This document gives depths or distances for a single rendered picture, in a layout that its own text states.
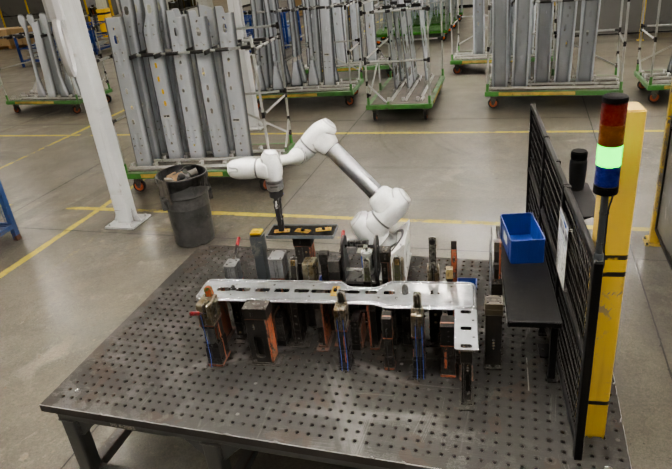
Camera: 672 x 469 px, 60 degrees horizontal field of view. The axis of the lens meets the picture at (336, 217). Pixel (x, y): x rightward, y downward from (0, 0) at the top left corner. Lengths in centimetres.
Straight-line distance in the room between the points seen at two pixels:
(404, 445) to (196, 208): 369
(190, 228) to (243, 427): 331
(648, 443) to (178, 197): 410
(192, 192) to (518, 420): 381
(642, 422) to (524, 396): 117
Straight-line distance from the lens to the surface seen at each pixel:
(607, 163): 185
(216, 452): 286
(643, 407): 388
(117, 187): 653
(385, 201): 341
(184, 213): 567
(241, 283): 306
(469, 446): 252
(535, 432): 260
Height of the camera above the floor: 253
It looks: 25 degrees down
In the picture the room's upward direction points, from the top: 6 degrees counter-clockwise
